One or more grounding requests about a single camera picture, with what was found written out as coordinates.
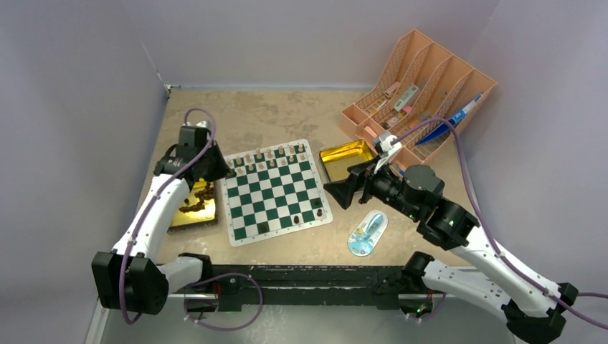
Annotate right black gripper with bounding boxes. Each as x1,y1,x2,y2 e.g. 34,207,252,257
325,154,422,221

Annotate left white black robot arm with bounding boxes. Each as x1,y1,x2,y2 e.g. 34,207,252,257
92,121,229,324

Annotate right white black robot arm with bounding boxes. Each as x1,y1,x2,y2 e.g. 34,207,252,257
324,162,578,343

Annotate dark pieces in tray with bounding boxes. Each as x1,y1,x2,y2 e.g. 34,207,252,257
179,182,216,213

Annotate white chess pieces row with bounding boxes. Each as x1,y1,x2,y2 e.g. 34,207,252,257
224,142,313,178

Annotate green white chess board mat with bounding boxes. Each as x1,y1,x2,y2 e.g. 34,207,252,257
218,139,333,247

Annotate right gold tin tray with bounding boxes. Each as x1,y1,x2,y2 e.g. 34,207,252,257
319,140,376,182

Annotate gold tin tray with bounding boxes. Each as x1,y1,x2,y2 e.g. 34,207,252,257
168,179,219,233
319,140,376,182

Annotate blue packaged toy blister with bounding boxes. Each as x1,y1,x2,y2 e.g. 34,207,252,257
347,210,389,257

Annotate left gold tin tray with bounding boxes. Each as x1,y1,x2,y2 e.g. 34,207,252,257
168,179,219,233

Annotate peach plastic file organizer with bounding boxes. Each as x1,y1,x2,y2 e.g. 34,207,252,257
339,30,497,170

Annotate teal white box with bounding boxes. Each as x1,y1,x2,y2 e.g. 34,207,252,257
393,84,419,112

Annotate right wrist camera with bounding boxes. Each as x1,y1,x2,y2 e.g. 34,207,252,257
372,131,402,174

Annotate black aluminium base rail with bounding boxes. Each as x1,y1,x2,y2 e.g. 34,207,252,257
97,264,457,315

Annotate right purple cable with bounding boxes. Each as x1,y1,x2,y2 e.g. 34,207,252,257
391,118,608,331

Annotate purple cable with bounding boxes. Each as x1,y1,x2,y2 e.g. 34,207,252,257
391,118,608,331
118,107,264,333

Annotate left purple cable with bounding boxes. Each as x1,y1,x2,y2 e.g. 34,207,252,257
118,107,264,333

